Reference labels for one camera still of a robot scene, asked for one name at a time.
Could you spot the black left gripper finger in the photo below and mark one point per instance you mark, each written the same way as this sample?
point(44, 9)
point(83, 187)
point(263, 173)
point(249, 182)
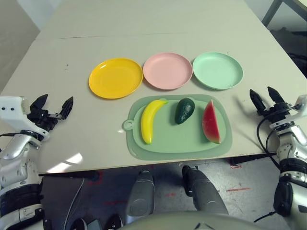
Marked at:
point(66, 109)
point(39, 104)

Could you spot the grey right robot leg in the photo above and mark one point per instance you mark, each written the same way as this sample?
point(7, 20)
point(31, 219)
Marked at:
point(206, 191)

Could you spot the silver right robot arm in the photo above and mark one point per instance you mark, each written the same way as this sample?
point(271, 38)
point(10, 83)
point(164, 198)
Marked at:
point(292, 163)

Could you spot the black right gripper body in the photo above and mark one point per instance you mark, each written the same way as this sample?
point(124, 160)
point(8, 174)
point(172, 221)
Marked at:
point(279, 111)

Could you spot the dark green toy avocado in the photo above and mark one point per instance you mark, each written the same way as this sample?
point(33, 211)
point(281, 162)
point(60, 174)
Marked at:
point(183, 112)

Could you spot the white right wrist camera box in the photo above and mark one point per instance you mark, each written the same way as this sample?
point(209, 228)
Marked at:
point(302, 103)

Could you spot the pink plastic plate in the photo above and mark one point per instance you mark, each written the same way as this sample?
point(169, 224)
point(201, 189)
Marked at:
point(168, 72)

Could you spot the mint green plastic plate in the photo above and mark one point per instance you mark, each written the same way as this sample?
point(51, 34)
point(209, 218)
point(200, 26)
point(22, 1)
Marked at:
point(217, 72)

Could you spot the grey robot torso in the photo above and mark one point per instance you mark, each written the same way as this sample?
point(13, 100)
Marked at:
point(192, 221)

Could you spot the red toy watermelon slice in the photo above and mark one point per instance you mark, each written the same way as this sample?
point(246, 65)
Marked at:
point(210, 124)

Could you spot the grey left robot leg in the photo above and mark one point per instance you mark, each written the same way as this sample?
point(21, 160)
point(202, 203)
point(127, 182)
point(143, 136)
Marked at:
point(140, 194)

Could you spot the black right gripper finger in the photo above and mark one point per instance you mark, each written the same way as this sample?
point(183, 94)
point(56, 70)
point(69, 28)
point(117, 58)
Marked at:
point(275, 95)
point(258, 104)

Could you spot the yellow plastic plate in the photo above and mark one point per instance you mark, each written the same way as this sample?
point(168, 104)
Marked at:
point(115, 79)

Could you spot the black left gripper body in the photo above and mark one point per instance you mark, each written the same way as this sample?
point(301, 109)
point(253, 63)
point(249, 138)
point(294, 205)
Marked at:
point(44, 119)

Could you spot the grey robot leg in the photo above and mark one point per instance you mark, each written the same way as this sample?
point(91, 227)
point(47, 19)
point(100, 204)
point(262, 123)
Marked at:
point(206, 191)
point(140, 194)

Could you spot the beige table with black frame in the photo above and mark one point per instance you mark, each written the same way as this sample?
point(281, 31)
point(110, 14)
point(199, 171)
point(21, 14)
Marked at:
point(271, 13)

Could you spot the yellow toy banana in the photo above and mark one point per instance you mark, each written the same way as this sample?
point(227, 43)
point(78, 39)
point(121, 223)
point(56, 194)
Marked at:
point(146, 119)

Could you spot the green silicone cutting mat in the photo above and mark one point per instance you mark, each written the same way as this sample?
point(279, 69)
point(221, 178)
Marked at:
point(177, 141)

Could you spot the black table frame bar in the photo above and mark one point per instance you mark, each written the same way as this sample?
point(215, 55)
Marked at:
point(72, 176)
point(251, 158)

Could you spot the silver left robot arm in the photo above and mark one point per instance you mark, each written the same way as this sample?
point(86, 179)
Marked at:
point(16, 167)

